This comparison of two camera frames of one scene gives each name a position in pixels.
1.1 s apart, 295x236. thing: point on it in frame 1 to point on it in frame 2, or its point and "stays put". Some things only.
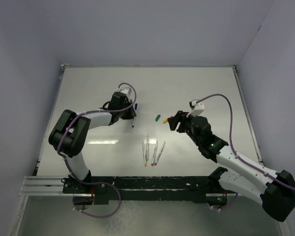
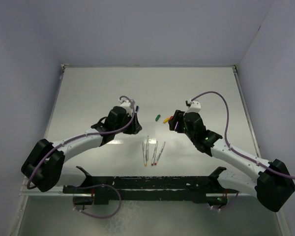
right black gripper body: [185, 122] stays put
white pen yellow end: [144, 154] stays put
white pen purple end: [155, 152] stays put
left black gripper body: [127, 114] to [132, 129]
